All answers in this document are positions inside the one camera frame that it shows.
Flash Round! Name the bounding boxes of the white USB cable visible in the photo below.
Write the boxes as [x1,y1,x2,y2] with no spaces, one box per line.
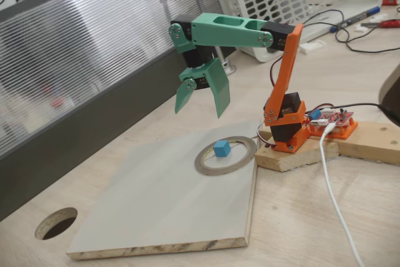
[318,123,366,267]

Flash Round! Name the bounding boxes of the blue cube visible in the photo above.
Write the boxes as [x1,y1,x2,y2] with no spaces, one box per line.
[213,140,231,158]

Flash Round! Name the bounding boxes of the dark rounded object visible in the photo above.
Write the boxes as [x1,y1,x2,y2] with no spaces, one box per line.
[377,63,400,111]

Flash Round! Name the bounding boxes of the red handled pliers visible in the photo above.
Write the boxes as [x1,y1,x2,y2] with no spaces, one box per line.
[361,19,400,29]

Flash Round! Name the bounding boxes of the grey ring of tape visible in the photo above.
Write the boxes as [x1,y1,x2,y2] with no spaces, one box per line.
[194,136,258,176]

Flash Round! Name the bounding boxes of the red controller board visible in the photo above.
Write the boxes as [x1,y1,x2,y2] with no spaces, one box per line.
[307,106,359,140]

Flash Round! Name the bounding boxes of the wooden base block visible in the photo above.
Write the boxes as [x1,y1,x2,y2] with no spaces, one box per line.
[254,129,341,173]

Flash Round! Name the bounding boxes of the black power cable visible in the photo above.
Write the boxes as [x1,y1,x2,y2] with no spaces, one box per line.
[336,102,400,124]

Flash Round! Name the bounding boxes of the long wooden plank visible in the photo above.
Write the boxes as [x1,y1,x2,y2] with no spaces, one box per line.
[336,119,400,166]

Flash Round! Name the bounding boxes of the ribbed glass partition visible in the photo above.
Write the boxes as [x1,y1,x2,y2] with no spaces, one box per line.
[0,0,238,221]

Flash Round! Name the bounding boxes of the large white plastic piece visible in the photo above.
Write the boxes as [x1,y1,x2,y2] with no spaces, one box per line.
[299,39,326,54]

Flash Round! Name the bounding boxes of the blue and black marker pen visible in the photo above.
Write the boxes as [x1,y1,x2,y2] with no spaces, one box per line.
[330,6,382,33]

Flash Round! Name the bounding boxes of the thin black cable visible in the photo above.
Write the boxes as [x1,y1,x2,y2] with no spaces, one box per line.
[334,21,400,54]
[299,9,346,30]

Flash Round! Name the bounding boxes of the white chipboard panel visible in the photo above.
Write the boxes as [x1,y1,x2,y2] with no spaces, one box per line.
[65,119,263,261]

